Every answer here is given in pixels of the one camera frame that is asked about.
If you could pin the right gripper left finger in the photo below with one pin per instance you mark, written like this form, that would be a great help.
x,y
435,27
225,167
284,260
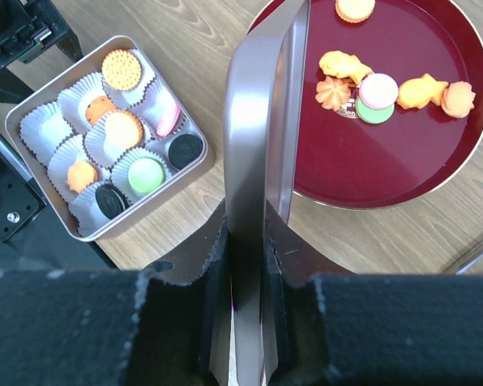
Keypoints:
x,y
167,324

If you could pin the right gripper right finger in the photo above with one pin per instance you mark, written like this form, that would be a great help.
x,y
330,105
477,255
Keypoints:
x,y
324,325

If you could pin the orange swirl cookie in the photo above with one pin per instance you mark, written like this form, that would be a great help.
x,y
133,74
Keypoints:
x,y
332,93
80,175

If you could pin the black cookie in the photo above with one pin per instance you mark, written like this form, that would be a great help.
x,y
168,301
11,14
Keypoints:
x,y
110,201
185,149

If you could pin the orange cookie tin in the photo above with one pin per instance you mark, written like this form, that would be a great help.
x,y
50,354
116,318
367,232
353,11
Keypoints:
x,y
123,129

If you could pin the pink round cookie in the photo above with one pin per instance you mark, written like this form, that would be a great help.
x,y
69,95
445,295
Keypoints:
x,y
168,120

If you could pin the orange round cookie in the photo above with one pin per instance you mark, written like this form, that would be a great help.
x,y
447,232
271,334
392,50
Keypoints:
x,y
98,108
354,11

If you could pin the pink metal tin lid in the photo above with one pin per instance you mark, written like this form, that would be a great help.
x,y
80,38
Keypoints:
x,y
261,125

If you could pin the green sandwich cookie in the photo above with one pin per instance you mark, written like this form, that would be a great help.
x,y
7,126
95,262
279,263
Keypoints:
x,y
145,175

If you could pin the metal tongs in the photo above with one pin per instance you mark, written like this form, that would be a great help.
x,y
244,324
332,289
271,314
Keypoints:
x,y
469,259

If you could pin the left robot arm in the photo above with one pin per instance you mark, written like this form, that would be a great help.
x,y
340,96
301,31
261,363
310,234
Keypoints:
x,y
28,29

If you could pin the pink green stacked cookies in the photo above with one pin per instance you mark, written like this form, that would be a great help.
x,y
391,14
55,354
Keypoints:
x,y
376,98

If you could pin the red round tray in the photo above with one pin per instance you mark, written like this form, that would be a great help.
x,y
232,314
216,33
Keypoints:
x,y
345,162

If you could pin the metal cookie tin box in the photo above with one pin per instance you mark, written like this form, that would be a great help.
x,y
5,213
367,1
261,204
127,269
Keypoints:
x,y
108,141

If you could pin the orange flower cookie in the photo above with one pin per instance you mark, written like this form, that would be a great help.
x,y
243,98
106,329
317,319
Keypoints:
x,y
419,92

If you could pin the orange scalloped cookie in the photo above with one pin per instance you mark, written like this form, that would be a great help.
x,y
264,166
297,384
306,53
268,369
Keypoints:
x,y
457,100

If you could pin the orange star cookie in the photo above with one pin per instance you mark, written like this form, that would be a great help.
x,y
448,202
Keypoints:
x,y
342,65

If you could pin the orange round cookie top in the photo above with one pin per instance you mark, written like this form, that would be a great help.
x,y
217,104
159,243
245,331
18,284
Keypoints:
x,y
354,11

